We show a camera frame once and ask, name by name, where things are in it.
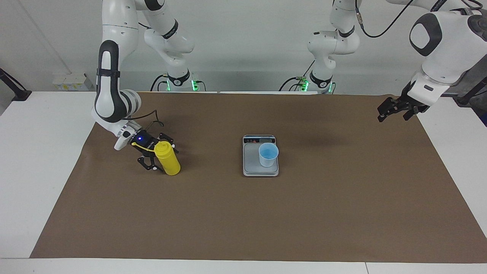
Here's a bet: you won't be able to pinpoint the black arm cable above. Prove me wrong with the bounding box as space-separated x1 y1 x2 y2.
129 110 165 128
354 0 484 38

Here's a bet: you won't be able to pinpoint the light blue plastic cup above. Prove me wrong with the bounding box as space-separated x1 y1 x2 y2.
259 143 279 168

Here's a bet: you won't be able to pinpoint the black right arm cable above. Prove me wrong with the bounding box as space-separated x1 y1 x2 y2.
129 110 165 128

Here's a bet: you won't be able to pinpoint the digital kitchen scale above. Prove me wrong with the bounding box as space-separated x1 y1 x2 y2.
242 134 279 177

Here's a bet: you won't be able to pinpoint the yellow squeeze bottle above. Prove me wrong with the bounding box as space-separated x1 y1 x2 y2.
131 140 181 176

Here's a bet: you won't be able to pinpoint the black stand foot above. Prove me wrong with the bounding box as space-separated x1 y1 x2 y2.
0 68 32 101
457 75 487 106

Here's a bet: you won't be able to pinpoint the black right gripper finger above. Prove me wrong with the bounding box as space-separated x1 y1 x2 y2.
138 151 164 174
159 132 179 154

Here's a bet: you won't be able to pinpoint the black base cables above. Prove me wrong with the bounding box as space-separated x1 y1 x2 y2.
150 74 207 92
280 61 307 92

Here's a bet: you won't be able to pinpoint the brown table mat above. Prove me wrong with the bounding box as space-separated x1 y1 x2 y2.
30 91 487 264

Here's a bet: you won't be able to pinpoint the black left base cables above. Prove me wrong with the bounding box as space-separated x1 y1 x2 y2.
280 61 307 92

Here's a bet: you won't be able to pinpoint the white power strip box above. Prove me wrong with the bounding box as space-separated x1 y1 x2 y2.
53 73 90 91

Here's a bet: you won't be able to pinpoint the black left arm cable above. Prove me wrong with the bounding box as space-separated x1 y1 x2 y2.
354 0 484 38

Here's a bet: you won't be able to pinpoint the black right base cables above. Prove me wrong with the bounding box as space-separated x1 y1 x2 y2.
150 74 207 92

